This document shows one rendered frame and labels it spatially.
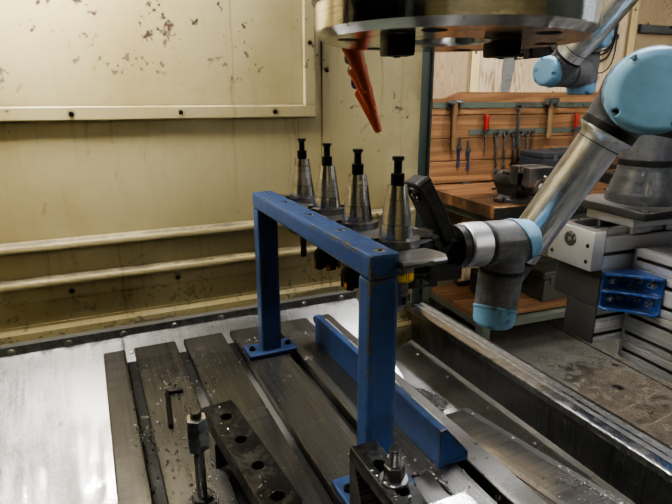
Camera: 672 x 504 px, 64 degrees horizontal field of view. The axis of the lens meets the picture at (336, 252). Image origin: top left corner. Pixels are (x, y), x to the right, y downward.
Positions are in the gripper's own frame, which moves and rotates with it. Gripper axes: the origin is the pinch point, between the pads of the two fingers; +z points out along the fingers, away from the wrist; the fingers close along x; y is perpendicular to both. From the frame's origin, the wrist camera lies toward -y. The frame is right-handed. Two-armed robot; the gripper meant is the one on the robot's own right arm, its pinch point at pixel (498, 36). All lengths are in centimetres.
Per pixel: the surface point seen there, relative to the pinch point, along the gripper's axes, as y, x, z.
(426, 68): 5.7, -38.8, -7.9
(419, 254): 23, -104, -73
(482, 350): 71, -56, -41
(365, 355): 33, -113, -72
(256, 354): 53, -110, -30
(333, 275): 56, -72, -2
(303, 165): 17, -97, -36
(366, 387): 37, -114, -73
